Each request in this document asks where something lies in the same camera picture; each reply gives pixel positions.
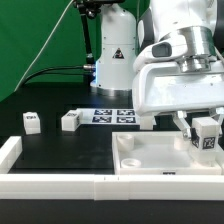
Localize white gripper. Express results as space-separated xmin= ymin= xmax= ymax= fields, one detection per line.
xmin=132 ymin=61 xmax=224 ymax=140

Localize white square table top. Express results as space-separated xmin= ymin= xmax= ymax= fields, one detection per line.
xmin=112 ymin=131 xmax=222 ymax=175

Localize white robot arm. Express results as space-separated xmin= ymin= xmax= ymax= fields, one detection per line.
xmin=91 ymin=0 xmax=224 ymax=139

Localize sheet of fiducial tags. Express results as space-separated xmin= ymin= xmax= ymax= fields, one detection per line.
xmin=65 ymin=107 xmax=141 ymax=127

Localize white U-shaped fence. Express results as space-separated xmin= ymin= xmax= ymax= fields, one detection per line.
xmin=0 ymin=136 xmax=224 ymax=200

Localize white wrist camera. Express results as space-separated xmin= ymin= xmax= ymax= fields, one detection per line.
xmin=133 ymin=35 xmax=188 ymax=72

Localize black cable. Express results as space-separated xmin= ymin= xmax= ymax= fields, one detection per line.
xmin=23 ymin=65 xmax=96 ymax=86

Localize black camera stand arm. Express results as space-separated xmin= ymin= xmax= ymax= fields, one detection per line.
xmin=73 ymin=0 xmax=116 ymax=71

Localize white cable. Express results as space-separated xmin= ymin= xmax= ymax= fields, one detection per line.
xmin=13 ymin=0 xmax=75 ymax=92

